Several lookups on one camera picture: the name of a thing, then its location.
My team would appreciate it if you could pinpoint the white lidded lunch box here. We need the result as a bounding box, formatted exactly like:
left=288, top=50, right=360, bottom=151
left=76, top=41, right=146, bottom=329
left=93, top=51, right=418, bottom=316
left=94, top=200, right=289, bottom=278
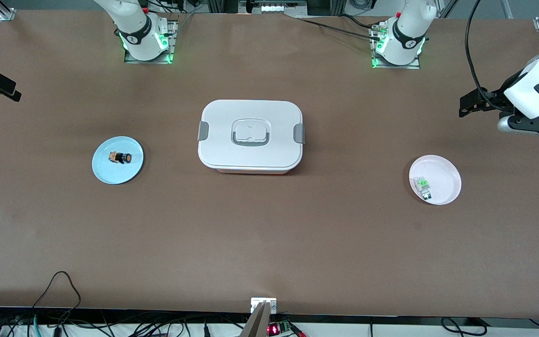
left=197, top=99, right=306, bottom=175

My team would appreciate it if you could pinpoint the pink round plate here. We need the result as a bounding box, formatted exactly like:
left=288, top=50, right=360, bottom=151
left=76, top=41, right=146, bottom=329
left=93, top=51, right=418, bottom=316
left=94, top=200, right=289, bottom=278
left=408, top=154, right=462, bottom=205

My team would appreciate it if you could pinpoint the light blue round plate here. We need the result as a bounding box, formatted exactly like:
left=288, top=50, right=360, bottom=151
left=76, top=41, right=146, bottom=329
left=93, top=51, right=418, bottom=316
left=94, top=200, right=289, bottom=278
left=92, top=136, right=144, bottom=185

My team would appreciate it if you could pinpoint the red LED circuit board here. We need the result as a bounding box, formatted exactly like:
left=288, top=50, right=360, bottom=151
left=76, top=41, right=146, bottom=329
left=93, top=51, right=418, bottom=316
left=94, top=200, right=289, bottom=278
left=268, top=319, right=294, bottom=337

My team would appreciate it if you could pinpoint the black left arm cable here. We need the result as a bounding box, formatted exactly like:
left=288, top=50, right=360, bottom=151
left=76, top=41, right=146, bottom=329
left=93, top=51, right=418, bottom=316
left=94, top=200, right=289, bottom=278
left=465, top=0, right=502, bottom=111

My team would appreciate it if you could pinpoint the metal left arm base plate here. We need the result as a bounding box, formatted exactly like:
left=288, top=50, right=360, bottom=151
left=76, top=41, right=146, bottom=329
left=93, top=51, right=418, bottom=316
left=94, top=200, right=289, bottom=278
left=371, top=21, right=421, bottom=70

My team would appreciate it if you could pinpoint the green push-button switch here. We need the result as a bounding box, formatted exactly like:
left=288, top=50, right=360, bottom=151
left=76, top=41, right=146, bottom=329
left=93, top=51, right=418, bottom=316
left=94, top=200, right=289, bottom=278
left=415, top=176, right=434, bottom=200

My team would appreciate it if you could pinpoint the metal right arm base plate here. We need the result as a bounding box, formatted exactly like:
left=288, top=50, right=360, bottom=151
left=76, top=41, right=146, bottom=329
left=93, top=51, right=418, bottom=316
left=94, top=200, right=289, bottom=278
left=124, top=19, right=175, bottom=64

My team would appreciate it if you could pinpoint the black base power cable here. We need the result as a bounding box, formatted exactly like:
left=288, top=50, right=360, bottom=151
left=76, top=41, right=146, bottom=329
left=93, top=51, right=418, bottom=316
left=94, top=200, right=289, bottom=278
left=295, top=16, right=383, bottom=40

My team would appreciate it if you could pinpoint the looped black table cable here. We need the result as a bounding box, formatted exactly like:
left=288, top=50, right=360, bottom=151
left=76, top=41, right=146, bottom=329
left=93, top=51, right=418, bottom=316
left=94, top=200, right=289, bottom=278
left=32, top=271, right=82, bottom=323

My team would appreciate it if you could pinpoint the coiled black cable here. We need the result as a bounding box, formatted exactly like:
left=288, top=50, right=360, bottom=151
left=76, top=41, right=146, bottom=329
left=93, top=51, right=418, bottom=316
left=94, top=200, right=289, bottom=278
left=440, top=317, right=488, bottom=336

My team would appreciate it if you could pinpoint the tangled black cable bundle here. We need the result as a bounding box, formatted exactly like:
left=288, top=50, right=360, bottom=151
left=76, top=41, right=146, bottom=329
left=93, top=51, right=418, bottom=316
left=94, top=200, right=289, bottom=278
left=0, top=307, right=251, bottom=337

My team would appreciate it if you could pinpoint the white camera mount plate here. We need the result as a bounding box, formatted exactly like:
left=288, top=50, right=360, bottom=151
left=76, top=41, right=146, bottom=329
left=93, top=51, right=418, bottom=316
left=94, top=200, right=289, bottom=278
left=251, top=298, right=277, bottom=314

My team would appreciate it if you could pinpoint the aluminium camera mount bar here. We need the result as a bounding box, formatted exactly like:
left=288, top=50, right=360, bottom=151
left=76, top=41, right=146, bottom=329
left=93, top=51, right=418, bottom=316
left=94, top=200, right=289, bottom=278
left=240, top=302, right=273, bottom=337

